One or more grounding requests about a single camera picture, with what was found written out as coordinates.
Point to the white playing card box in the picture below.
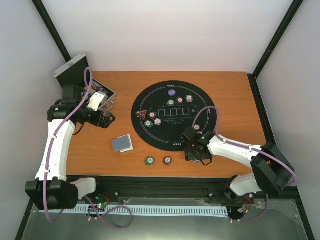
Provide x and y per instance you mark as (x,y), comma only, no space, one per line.
(130,148)

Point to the green chip top mat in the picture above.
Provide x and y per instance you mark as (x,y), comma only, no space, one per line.
(170,102)

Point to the light blue cable duct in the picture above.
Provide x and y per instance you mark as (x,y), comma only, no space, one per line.
(157,210)

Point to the green poker chip stack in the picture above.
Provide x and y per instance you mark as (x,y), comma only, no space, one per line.
(149,161)

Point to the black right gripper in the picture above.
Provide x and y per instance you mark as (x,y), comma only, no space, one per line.
(189,155)

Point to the round black poker mat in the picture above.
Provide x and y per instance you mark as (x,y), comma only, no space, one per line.
(174,119)

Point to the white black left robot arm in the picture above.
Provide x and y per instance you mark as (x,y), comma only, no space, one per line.
(50,190)

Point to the blue chip mat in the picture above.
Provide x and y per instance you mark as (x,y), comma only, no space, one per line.
(189,98)
(157,122)

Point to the aluminium poker case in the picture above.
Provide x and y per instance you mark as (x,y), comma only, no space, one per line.
(72,73)

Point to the purple round blind button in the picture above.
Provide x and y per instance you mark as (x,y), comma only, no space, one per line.
(171,92)

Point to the red chip mat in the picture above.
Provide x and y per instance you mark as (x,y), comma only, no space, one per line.
(152,115)
(180,100)
(197,127)

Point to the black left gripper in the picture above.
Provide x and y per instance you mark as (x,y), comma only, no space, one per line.
(105,123)

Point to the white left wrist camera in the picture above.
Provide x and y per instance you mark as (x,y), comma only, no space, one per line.
(96,100)

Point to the red chip top mat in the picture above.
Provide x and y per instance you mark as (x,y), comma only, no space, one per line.
(180,100)

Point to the red brown poker chip stack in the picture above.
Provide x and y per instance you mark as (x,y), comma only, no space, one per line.
(167,160)

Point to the triangular all-in marker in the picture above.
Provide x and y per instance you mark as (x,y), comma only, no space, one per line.
(142,114)

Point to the blue playing card deck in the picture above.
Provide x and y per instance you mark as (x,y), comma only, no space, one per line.
(121,143)

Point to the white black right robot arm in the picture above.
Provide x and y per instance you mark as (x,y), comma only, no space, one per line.
(271,171)

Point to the blue chip top mat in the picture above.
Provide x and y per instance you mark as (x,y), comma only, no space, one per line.
(189,98)

